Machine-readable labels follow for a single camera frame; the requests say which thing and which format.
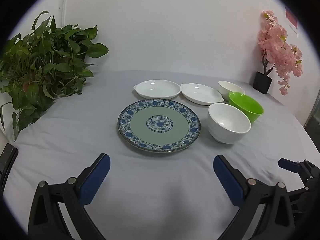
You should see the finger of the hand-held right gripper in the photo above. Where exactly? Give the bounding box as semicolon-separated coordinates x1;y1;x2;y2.
278;158;320;188
287;186;320;215

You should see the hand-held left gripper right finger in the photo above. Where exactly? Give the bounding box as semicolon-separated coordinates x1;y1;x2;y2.
213;155;295;240

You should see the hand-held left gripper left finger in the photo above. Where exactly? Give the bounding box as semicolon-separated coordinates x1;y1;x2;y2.
27;153;111;240

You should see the large white bowl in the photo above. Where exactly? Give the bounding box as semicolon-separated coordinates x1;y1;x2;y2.
207;103;251;145

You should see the green bowl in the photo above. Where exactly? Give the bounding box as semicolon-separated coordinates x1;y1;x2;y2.
228;91;265;124

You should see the white oval dish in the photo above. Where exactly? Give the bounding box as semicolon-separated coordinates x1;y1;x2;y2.
180;83;224;106
133;79;181;100

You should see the grey tablecloth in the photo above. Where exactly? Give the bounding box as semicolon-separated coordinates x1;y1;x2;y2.
0;69;320;240

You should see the blue floral patterned plate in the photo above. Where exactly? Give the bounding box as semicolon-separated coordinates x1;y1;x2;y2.
117;99;201;153

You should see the small white bowl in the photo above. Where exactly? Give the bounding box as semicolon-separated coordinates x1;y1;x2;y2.
217;80;246;103

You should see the pink blossom tree black pot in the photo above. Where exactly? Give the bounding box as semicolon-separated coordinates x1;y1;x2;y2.
252;10;303;96

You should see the green potted plant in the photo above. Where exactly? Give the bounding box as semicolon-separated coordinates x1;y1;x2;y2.
0;10;110;143

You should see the red wall poster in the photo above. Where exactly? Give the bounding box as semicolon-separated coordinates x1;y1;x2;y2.
285;6;300;37

